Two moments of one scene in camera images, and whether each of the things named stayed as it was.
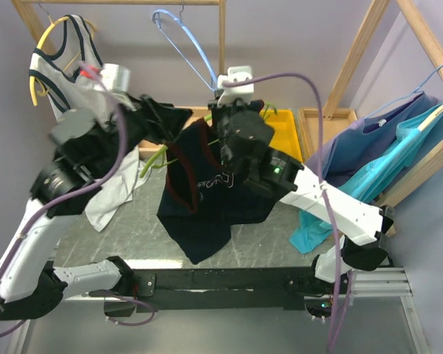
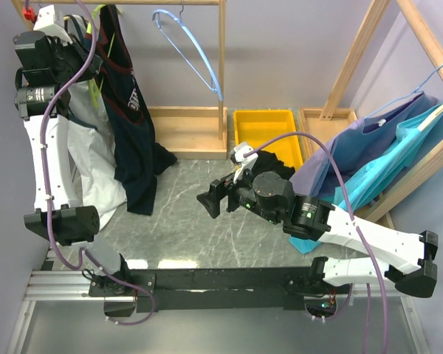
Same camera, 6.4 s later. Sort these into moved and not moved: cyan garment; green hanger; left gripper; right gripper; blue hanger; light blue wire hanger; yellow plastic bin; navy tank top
Moved: left gripper; right gripper; navy tank top; green hanger
Not moved: cyan garment; light blue wire hanger; yellow plastic bin; blue hanger
